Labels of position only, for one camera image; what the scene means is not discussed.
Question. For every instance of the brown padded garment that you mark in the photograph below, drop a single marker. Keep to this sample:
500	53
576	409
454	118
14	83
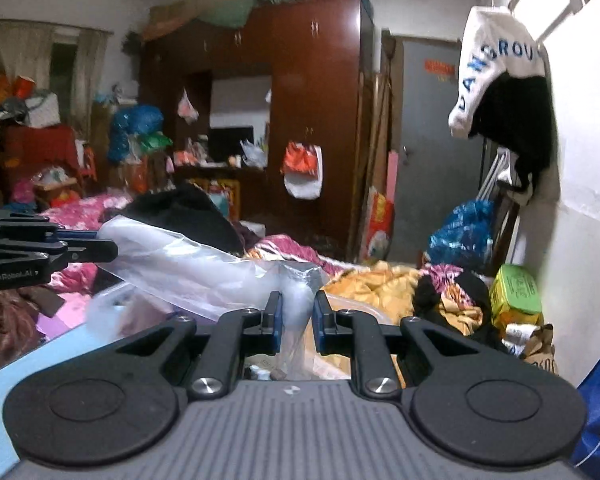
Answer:
10	325

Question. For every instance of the black clothing pile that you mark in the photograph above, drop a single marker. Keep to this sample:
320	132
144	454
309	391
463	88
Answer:
190	215

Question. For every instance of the small white plastic bag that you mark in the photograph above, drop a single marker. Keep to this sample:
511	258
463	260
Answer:
187	107

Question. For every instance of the white hooded sweatshirt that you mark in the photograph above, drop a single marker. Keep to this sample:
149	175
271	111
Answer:
480	50

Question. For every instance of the wooden planks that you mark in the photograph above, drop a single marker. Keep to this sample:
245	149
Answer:
377	135

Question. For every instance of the red door label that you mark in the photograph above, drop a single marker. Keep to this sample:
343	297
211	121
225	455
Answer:
439	69

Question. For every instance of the brown wooden wardrobe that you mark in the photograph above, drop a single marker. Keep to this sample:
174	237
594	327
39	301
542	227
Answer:
320	85

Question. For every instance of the green box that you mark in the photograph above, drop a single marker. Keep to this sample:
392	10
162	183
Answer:
517	290

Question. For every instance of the white crumpled plastic bag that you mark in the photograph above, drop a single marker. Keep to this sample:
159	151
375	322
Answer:
254	154

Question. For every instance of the brown paper bag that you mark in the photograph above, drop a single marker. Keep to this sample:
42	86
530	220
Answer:
540	350

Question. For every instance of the black and floral clothes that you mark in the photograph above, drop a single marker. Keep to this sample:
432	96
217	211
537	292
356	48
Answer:
475	290

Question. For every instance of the pink floral blanket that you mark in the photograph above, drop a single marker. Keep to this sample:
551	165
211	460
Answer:
80	210

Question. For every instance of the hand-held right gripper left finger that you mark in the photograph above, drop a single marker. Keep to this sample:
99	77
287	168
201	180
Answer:
278	322

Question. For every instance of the beige patterned curtain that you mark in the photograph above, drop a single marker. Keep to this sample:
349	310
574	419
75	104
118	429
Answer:
20	55
92	80

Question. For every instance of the green cloth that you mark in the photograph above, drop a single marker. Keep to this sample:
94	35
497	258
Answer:
235	5

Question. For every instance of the black monitor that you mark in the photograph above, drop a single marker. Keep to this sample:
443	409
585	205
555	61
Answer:
227	142

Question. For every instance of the red printed bag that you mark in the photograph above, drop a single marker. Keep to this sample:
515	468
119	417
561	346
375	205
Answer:
379	225

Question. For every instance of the white plastic basket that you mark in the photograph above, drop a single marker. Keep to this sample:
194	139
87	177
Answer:
107	310

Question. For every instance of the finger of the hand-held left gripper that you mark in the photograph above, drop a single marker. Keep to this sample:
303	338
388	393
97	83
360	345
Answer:
85	251
80	235

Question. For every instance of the clear plastic bag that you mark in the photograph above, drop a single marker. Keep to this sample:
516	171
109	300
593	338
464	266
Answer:
190	270

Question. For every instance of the orange and white plastic bag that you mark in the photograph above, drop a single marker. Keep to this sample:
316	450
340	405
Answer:
302	170

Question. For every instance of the blue sacks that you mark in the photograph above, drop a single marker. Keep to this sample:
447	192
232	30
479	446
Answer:
135	127

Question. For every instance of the black hanging garment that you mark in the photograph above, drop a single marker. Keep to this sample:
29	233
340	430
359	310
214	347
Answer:
520	125

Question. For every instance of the grey door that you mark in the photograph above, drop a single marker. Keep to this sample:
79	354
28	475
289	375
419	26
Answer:
425	160

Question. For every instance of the blue shopping bag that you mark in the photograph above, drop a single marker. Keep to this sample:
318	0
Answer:
595	410

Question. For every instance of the blue crinkled plastic bag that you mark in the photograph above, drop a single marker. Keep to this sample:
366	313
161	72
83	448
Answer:
460	240

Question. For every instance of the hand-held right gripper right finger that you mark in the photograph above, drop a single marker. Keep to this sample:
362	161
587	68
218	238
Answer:
319	322

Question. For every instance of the yellow blanket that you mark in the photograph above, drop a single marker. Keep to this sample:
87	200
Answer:
375	285

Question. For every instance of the pink board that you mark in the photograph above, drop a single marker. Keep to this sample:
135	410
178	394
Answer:
393	200

